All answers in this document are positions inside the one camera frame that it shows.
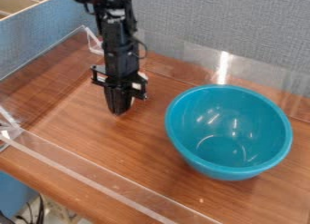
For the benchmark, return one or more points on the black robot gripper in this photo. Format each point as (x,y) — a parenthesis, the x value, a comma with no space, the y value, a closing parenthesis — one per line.
(119,77)

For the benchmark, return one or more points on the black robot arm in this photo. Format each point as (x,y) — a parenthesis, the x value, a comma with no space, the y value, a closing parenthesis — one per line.
(115,23)

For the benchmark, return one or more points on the blue plastic bowl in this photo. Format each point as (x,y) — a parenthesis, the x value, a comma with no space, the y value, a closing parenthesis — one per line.
(230,132)

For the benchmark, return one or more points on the wooden shelf box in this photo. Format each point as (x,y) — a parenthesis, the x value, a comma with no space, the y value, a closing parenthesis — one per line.
(11,7)

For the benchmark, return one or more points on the clear acrylic barrier wall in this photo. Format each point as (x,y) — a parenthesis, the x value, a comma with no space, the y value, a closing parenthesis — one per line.
(109,166)

